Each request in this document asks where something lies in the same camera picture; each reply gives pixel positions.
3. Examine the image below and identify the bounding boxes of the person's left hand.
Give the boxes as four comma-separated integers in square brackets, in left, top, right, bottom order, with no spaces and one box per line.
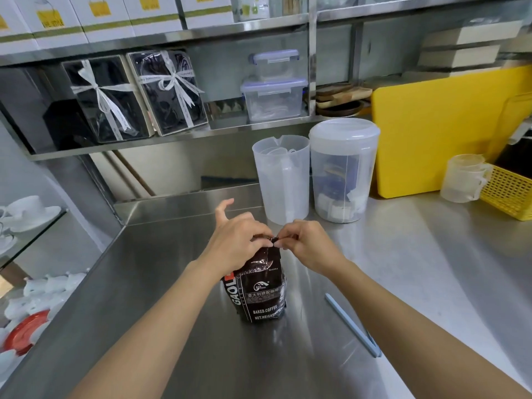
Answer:
[199,198,275,279]

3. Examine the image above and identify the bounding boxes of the person's right hand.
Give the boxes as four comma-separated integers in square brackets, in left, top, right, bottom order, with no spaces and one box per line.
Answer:
[274,219,349,277]

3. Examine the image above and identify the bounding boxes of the dark brown coffee bag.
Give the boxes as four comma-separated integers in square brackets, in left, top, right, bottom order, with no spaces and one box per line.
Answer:
[223,234,288,325]

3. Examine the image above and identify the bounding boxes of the person's left forearm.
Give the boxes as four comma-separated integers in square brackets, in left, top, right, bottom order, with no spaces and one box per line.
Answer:
[66,259,225,399]

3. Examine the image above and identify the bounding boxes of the person's right forearm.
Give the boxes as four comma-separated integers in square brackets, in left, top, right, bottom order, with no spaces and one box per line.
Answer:
[326,261,532,399]

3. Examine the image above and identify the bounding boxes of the translucent plastic pitcher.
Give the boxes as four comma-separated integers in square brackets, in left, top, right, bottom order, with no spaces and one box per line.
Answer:
[252,135,311,226]

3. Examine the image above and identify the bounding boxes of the lidded round translucent container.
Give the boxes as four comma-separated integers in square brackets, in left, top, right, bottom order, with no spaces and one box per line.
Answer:
[308,117,381,224]

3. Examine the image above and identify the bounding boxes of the light blue pen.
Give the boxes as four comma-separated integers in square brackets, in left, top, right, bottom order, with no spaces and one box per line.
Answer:
[324,293,382,358]

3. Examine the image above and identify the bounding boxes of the large clear storage container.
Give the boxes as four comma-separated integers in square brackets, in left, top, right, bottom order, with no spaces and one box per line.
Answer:
[241,77,309,123]

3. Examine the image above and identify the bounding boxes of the black gift box with ribbon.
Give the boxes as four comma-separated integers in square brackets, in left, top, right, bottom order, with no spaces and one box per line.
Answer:
[126,49,209,137]
[61,54,153,144]

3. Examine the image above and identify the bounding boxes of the stack of wooden trays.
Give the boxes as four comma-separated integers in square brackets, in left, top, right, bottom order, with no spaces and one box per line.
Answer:
[314,82,373,118]

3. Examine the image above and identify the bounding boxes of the small clear purple-lidded container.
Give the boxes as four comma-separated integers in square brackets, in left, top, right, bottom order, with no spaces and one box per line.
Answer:
[248,49,300,82]

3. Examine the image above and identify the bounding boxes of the large yellow cutting board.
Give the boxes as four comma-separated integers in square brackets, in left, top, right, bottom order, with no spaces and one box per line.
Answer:
[371,64,532,199]

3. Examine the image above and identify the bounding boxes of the stainless steel shelf unit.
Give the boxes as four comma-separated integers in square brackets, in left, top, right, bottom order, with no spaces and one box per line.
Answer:
[0,0,532,162]

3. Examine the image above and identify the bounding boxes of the translucent measuring cup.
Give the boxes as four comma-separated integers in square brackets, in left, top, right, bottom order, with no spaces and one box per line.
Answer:
[440,154,494,204]

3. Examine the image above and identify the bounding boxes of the white cup with saucer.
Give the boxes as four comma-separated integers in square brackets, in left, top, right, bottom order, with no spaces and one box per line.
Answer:
[0,195,62,234]

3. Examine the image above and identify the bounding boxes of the group of white teaware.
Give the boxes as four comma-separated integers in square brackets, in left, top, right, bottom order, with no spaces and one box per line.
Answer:
[0,268,89,329]

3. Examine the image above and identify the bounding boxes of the white box with yellow print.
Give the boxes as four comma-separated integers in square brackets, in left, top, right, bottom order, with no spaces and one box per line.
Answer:
[179,0,234,30]
[0,0,41,55]
[12,0,89,50]
[122,0,184,37]
[68,0,136,43]

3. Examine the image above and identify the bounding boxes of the glass shelf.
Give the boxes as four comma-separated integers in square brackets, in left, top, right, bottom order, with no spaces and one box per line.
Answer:
[0,208,69,270]

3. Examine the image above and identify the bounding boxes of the clear jar with label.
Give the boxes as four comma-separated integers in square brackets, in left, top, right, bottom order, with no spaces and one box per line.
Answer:
[230,0,272,23]

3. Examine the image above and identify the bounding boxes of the yellow plastic basket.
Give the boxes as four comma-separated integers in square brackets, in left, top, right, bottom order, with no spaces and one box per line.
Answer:
[480,163,532,222]

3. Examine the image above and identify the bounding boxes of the red and white plate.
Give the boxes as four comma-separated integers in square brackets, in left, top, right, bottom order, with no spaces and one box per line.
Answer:
[1,310,51,356]

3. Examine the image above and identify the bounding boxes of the black item in basket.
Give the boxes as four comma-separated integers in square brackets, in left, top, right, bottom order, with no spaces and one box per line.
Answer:
[494,128,532,180]

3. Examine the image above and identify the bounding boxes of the small yellow cutting board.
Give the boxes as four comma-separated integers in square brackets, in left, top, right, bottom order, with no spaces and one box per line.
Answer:
[484,93,532,163]

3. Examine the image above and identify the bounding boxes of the stack of flat white boxes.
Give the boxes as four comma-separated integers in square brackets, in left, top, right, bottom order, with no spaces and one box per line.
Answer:
[403,20,525,79]

